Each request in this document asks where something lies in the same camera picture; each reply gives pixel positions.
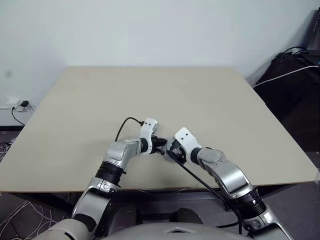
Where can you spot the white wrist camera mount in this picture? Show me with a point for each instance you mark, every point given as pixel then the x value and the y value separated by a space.
pixel 186 137
pixel 147 127

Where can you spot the white wall power socket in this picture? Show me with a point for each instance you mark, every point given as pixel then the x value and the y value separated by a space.
pixel 17 103

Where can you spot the grey robot torso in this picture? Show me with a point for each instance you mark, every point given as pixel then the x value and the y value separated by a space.
pixel 162 231

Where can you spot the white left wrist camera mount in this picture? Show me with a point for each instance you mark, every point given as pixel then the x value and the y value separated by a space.
pixel 147 127

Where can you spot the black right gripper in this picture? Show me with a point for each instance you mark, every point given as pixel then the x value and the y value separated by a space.
pixel 180 155

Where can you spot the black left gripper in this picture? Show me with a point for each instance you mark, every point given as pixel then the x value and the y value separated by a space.
pixel 153 143

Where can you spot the black plug adapter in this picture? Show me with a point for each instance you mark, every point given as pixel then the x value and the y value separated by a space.
pixel 24 103

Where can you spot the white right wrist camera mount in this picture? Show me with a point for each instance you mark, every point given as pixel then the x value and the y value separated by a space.
pixel 186 137

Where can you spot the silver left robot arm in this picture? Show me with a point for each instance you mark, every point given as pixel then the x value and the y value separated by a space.
pixel 117 152

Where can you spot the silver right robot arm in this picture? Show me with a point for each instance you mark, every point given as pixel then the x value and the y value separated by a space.
pixel 225 172

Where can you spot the black table frame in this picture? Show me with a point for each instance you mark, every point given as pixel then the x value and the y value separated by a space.
pixel 45 202

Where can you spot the dark electronic device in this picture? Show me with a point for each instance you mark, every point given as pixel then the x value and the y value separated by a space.
pixel 314 30

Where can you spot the dark rounded shape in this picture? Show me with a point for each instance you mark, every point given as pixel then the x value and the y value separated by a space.
pixel 186 215

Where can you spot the large black bag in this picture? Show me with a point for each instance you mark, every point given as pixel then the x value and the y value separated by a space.
pixel 290 100

